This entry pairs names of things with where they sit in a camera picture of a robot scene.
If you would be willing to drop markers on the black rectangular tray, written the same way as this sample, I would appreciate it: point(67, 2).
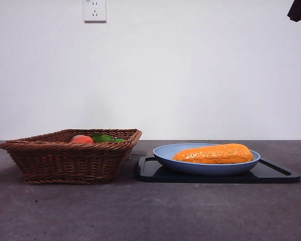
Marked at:
point(273, 173)

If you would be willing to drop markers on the brown wicker basket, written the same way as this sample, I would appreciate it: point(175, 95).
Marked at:
point(60, 163)

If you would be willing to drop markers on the red orange tomato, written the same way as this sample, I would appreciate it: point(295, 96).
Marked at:
point(81, 139)

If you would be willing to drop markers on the orange corn cob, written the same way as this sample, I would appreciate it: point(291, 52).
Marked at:
point(213, 154)

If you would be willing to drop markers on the green leafy vegetable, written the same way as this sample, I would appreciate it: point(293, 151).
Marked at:
point(102, 138)

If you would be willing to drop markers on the white wall socket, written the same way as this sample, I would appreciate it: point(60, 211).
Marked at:
point(95, 11)

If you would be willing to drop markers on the blue round plate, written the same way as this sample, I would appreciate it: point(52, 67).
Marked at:
point(165, 160)

